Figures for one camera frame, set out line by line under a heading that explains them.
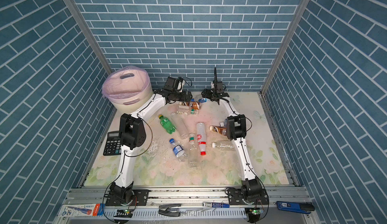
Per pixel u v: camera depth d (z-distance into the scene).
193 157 0.88
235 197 0.74
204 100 1.12
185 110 1.09
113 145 0.90
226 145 0.91
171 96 0.75
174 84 0.79
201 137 0.91
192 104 1.06
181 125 1.02
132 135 0.59
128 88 1.01
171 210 0.69
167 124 0.97
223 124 0.98
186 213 0.71
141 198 0.73
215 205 0.71
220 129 0.94
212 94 0.94
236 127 0.74
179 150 0.84
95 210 0.69
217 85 0.94
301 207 0.68
